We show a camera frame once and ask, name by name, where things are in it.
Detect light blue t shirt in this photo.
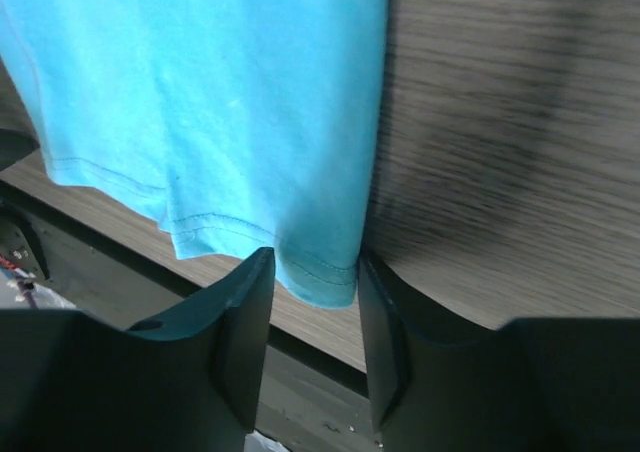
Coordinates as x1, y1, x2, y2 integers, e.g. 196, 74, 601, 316
1, 0, 389, 309

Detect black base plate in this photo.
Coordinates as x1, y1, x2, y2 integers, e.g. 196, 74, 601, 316
1, 183, 382, 451

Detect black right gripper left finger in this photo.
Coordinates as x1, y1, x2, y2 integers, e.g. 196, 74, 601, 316
1, 248, 275, 451

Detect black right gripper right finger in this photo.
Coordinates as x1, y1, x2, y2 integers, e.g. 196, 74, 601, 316
358, 252, 639, 451

